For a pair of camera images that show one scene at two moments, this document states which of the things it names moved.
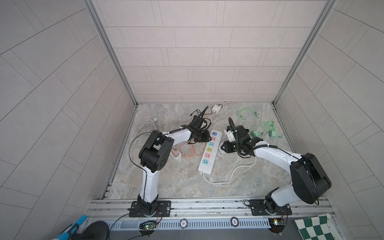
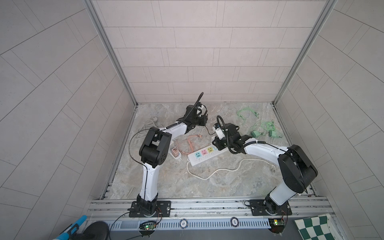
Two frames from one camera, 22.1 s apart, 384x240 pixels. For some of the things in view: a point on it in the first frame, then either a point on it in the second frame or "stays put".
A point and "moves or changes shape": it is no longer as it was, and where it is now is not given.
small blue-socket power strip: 179,156 stays put
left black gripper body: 201,136 → 197,121
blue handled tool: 66,233 stays put
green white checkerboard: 318,227 stays put
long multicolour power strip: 208,158 moves or changes shape
